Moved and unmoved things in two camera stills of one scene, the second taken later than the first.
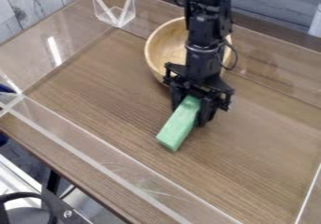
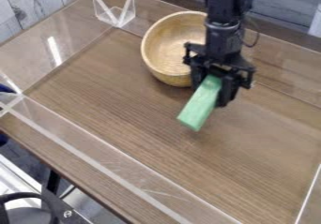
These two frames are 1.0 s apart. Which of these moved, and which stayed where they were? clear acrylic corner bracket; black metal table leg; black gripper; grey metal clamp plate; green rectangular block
Moved: green rectangular block; black gripper
Stayed: black metal table leg; grey metal clamp plate; clear acrylic corner bracket
